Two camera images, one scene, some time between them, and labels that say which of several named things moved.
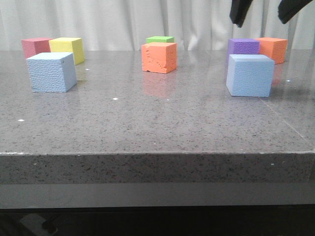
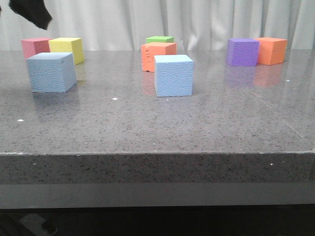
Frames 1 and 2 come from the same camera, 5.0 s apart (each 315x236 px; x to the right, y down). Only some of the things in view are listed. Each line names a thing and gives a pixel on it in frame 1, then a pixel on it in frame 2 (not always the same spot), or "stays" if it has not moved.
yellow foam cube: (68, 44) stays
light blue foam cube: (52, 72) stays
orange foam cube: (274, 47) stays
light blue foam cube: (250, 75) → (173, 75)
